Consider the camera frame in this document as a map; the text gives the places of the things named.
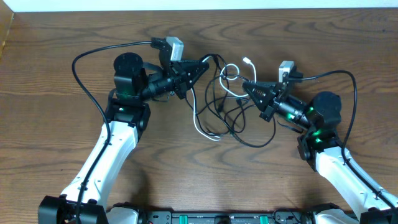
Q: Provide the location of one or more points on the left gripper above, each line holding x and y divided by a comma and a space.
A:
190, 70

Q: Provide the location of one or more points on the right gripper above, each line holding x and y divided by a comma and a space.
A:
265, 102

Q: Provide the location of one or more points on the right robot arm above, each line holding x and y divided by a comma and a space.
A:
321, 147

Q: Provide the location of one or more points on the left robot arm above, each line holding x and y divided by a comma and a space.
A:
125, 118

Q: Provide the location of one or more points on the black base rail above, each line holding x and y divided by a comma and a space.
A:
224, 217

